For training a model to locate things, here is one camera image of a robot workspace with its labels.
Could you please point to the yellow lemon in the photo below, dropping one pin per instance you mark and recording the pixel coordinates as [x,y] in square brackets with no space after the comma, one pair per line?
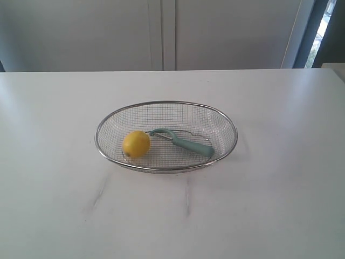
[136,144]

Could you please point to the beige side table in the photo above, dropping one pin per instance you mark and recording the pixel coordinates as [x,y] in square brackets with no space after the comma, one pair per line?
[338,68]

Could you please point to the teal handled peeler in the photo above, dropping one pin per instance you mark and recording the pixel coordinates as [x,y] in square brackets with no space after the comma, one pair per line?
[169,135]

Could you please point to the wire mesh basket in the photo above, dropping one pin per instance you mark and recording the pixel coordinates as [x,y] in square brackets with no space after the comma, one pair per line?
[183,136]

